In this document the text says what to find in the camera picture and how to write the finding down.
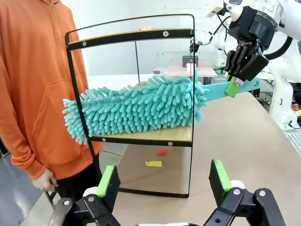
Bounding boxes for thin black camera cable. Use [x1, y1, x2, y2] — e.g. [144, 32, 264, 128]
[210, 14, 233, 40]

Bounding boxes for orange hoodie person torso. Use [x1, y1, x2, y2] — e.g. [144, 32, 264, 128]
[0, 0, 104, 181]

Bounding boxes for white mount box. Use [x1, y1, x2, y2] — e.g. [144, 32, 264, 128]
[206, 0, 227, 17]

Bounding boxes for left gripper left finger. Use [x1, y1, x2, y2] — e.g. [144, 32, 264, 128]
[48, 165, 121, 226]

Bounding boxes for black trousers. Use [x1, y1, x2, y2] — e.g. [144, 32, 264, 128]
[55, 161, 101, 201]

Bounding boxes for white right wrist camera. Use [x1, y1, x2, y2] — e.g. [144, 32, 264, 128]
[194, 32, 214, 47]

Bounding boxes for black mesh basket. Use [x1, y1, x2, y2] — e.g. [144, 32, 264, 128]
[182, 55, 200, 68]

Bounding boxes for white desk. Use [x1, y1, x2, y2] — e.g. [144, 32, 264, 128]
[86, 73, 196, 91]

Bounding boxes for pink table mat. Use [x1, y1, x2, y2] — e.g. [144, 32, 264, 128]
[163, 59, 218, 77]

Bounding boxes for person right hand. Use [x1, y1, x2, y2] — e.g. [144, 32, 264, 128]
[31, 169, 59, 192]

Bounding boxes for teal chenille duster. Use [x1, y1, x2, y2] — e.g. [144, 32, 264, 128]
[62, 68, 262, 145]

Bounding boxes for black frame wooden shelf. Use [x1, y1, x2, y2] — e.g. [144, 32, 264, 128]
[65, 13, 196, 199]

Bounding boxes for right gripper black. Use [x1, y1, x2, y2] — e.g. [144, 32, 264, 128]
[225, 22, 277, 97]

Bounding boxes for person right forearm orange sleeve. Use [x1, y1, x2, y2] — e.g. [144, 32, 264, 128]
[7, 122, 57, 181]

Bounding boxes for green lit device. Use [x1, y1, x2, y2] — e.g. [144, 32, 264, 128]
[213, 58, 228, 76]

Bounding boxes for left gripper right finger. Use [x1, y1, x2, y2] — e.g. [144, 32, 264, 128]
[203, 159, 286, 226]

